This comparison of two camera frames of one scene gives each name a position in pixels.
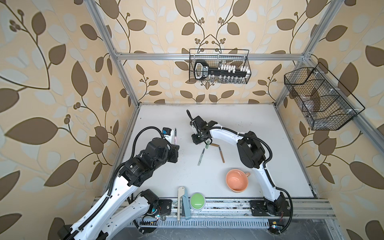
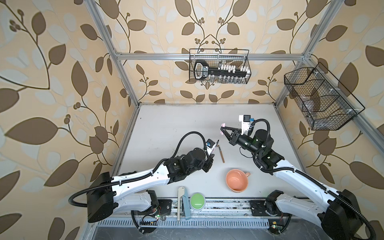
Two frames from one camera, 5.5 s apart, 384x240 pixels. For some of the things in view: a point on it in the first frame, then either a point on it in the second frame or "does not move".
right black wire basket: x=325 y=103 does not move
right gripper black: x=195 y=140 -> x=235 y=136
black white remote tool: x=202 y=71 does not move
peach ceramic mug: x=237 y=180 does not move
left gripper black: x=174 y=150 -> x=209 y=162
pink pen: x=175 y=136 -> x=215 y=147
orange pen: x=221 y=153 does not move
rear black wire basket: x=216 y=65 does not move
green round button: x=197 y=201 does not move
